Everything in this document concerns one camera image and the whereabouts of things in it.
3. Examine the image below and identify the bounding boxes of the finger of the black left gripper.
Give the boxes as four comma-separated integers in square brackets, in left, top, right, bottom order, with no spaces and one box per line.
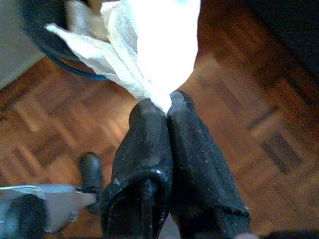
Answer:
[79,152,103,215]

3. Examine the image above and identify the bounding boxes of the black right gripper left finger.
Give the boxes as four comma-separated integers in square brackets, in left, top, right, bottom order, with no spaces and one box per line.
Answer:
[99,99,174,239]

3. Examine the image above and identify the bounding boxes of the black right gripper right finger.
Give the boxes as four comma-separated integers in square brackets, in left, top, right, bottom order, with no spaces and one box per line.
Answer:
[166,89,251,239]

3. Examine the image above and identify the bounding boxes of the white cloth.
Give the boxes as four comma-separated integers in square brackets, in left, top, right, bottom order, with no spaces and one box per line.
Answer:
[44,0,201,113]

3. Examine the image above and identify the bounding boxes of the black round waste bin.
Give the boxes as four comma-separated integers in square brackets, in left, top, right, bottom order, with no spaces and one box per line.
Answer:
[21,0,110,80]

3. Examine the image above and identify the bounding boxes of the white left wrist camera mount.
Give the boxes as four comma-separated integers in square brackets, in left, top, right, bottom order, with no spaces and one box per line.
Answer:
[0,184,97,234]

